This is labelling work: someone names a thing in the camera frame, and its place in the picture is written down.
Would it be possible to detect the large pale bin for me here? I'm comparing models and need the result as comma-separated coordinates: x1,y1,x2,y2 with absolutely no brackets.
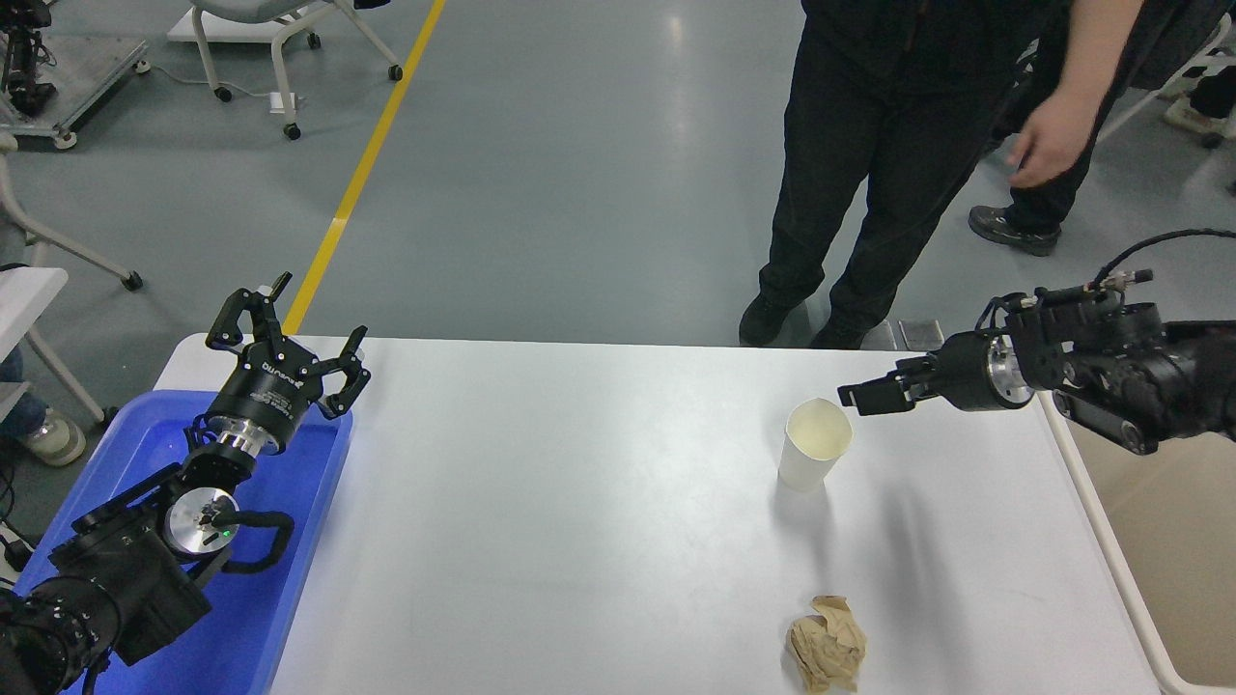
1038,391,1236,695

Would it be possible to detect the blue plastic tray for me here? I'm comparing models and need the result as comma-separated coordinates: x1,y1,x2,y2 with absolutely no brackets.
14,389,354,695

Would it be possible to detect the pale sneaker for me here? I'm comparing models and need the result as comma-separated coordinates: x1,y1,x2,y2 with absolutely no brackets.
1164,97,1220,138

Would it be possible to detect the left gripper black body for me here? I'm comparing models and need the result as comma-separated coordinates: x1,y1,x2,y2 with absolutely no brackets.
214,338,327,447

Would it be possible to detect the seated person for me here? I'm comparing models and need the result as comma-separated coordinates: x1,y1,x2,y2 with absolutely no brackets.
0,346,88,467

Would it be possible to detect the person's left hand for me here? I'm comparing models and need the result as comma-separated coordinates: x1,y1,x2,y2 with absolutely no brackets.
1007,92,1102,189

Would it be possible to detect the grey jacket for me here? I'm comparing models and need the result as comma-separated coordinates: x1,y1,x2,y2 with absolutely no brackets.
1110,0,1236,95

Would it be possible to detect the crumpled tan paper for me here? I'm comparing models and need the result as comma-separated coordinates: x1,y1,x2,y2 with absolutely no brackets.
785,595,867,694

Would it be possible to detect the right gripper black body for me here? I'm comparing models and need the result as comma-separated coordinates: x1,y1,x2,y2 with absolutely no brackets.
932,331,997,413

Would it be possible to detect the white side table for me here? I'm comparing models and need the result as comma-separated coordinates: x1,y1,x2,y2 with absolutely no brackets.
0,267,109,426

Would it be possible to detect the white paper cup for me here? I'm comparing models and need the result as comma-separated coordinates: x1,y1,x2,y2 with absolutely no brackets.
778,399,855,493

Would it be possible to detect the grey wheeled platform cart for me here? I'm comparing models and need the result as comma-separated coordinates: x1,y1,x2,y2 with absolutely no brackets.
0,37,154,151

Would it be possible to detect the black machine on cart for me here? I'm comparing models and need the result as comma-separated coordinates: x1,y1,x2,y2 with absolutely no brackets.
0,0,57,119

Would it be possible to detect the white wheeled chair frame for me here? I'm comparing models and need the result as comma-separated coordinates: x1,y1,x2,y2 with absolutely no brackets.
0,133,144,292

